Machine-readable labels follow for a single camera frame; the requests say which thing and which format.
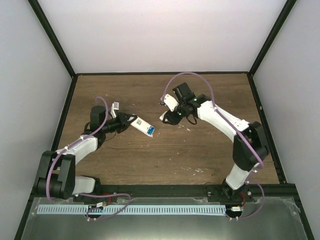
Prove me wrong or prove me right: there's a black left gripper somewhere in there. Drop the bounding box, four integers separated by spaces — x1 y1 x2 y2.
102 112 138 134

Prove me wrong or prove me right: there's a white battery compartment cover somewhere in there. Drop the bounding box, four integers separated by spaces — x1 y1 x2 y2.
159 111 170 124

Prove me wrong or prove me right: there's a white remote control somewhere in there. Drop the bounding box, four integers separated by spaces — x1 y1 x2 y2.
131 117 154 138

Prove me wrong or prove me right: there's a blue battery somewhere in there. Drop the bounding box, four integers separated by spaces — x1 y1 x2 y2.
147 126 155 136

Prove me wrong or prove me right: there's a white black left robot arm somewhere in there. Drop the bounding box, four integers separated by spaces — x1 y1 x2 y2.
32 105 138 202

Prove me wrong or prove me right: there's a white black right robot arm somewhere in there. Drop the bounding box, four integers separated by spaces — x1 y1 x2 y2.
160 82 270 202

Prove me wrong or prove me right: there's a grey metal front plate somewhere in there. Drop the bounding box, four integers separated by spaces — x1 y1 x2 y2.
22 197 308 240

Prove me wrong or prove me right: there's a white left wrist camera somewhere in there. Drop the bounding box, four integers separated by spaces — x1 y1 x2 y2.
110 101 120 118

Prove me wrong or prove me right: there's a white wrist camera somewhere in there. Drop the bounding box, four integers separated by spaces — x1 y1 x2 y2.
160 94 179 112
110 101 120 118

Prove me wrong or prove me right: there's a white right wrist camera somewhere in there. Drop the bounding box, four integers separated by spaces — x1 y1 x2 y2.
160 94 179 112

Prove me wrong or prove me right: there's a black rear base frame rail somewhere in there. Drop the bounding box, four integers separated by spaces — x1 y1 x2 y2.
76 71 249 76

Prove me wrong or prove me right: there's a black base frame rail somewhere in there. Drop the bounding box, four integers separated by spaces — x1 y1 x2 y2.
41 74 79 185
76 71 249 76
247 73 287 184

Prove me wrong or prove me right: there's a black left base frame rail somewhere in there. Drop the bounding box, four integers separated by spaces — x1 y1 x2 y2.
41 74 79 185

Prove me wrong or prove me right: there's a light blue slotted cable duct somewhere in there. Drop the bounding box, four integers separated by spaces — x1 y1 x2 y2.
36 204 226 216

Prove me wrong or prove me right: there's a black right base frame rail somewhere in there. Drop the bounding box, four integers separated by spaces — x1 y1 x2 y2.
247 73 287 184

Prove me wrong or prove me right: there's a black right corner frame post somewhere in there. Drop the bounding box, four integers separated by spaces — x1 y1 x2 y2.
248 0 297 76

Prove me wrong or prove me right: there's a black corner frame post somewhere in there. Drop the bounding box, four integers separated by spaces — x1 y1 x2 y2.
248 0 297 76
27 0 76 78

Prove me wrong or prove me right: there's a black left corner frame post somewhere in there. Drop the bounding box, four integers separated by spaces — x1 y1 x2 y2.
27 0 76 78

